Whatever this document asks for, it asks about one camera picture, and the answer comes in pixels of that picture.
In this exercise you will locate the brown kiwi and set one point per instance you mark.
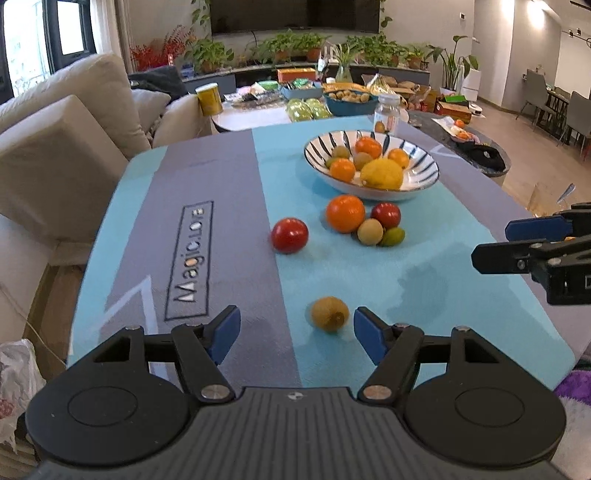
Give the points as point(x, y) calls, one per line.
point(341, 151)
point(329, 314)
point(362, 160)
point(370, 231)

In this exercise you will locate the wooden box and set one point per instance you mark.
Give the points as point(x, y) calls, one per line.
point(455, 110)

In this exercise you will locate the black framed window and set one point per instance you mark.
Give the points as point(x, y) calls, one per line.
point(71, 25)
point(23, 46)

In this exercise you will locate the light grey cushion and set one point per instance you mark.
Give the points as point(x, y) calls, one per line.
point(150, 108)

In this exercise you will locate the yellow snack bag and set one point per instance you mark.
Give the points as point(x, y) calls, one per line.
point(381, 84)

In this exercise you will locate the brown cardboard box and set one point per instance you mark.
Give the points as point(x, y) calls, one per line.
point(422, 97)

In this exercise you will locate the hanging green vine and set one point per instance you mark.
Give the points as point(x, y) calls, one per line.
point(201, 14)
point(385, 16)

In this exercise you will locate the striped white ceramic bowl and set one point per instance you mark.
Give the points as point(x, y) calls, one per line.
point(418, 182)

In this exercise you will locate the blue bowl of nuts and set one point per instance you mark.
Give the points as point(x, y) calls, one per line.
point(351, 108)

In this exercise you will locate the small orange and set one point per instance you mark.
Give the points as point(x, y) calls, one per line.
point(398, 158)

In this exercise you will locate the red flower plant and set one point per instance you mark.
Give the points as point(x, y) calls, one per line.
point(154, 53)

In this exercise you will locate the large yellow lemon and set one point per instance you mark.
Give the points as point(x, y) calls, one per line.
point(381, 174)

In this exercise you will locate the clear glass jar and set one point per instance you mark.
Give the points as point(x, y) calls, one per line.
point(387, 115)

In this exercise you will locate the orange box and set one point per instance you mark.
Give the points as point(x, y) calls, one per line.
point(295, 76)

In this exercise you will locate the beige sofa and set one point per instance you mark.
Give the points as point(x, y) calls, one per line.
point(69, 138)

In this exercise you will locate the glass vase with greenery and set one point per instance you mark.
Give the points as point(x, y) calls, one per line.
point(344, 74)

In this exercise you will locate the red tomato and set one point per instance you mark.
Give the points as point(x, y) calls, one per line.
point(387, 213)
point(289, 234)

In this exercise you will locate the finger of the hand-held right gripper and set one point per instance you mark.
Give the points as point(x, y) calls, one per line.
point(538, 228)
point(498, 258)

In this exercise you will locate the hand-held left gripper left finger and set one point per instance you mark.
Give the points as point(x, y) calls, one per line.
point(226, 332)

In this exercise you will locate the white plastic bag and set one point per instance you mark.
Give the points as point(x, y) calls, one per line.
point(18, 369)

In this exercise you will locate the black cloth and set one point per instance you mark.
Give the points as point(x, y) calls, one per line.
point(485, 157)

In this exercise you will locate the bag of oranges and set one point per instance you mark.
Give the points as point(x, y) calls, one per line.
point(459, 131)

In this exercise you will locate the white curtain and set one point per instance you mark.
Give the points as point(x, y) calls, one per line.
point(113, 27)

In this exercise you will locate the clear plastic bag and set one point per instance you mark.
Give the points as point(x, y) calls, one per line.
point(545, 198)

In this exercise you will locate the green potted plant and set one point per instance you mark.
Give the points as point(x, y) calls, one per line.
point(286, 46)
point(374, 48)
point(207, 53)
point(415, 56)

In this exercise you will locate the wall television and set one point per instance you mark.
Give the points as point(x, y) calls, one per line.
point(295, 16)

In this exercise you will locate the white fluffy blanket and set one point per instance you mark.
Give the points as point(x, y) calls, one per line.
point(575, 434)

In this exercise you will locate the grey dining chair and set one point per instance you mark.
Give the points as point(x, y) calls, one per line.
point(577, 113)
point(535, 92)

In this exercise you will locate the yellow tin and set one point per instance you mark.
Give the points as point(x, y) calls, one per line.
point(210, 101)

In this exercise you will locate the dark television cabinet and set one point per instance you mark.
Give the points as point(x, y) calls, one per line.
point(231, 81)

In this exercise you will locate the blue grey printed table mat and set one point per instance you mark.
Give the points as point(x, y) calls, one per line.
point(138, 207)

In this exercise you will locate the dark round table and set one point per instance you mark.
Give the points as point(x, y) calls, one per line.
point(418, 121)

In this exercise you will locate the black jacket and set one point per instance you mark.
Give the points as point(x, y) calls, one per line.
point(159, 81)

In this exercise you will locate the white air purifier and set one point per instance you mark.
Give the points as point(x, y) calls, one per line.
point(472, 88)

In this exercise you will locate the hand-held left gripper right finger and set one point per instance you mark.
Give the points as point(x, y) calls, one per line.
point(367, 332)

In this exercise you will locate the tall leafy potted plant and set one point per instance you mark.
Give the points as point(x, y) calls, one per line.
point(455, 64)

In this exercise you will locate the purple cloth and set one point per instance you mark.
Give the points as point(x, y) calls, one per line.
point(572, 387)

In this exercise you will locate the green packets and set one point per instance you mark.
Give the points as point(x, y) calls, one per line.
point(307, 110)

